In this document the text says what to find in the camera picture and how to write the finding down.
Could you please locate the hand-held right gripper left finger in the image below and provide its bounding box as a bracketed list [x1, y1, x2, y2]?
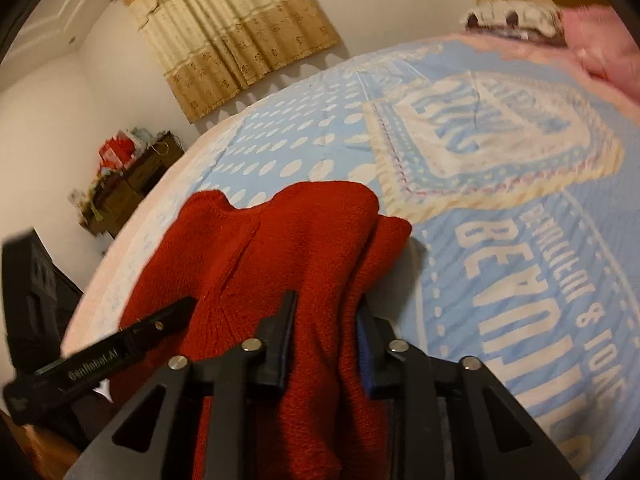
[62, 290, 301, 480]

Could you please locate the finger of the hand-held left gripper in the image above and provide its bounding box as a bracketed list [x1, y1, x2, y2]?
[122, 295, 200, 350]

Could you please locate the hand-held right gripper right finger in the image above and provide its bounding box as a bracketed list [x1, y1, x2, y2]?
[356, 298, 582, 480]

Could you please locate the red knitted sweater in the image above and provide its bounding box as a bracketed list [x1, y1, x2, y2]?
[112, 180, 414, 480]

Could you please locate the black suitcase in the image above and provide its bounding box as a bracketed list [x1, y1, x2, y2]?
[0, 229, 86, 377]

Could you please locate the dark wooden dresser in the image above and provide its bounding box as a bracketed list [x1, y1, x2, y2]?
[70, 130, 187, 239]

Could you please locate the blue polka-dot printed blanket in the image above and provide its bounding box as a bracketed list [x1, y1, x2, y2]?
[60, 31, 640, 480]

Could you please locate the red gift bag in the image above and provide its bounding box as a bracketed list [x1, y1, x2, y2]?
[97, 135, 137, 169]

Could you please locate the beige patterned curtain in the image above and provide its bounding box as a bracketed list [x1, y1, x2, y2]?
[114, 0, 344, 125]

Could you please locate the floral patterned pillow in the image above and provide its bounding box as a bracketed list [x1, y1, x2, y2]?
[460, 0, 569, 44]

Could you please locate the pink pillow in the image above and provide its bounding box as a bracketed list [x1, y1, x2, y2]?
[562, 4, 640, 107]

